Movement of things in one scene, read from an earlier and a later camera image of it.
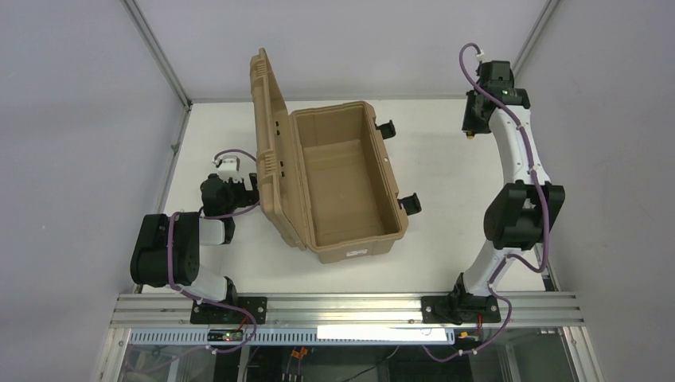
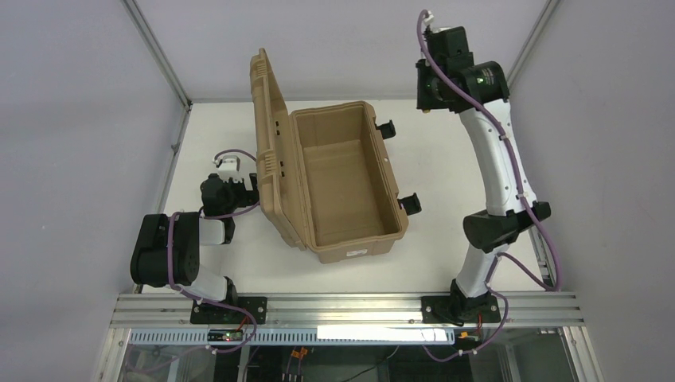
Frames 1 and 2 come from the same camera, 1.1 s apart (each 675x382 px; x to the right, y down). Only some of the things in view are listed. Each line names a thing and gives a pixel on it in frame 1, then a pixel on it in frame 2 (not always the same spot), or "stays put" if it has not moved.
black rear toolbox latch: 387,130 stays put
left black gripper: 248,191 stays put
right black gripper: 475,118 → 427,93
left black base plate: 208,313 stays put
